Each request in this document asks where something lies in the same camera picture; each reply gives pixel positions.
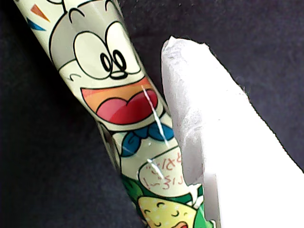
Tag cartoon printed snack bar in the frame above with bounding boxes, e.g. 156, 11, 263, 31
13, 0, 220, 228

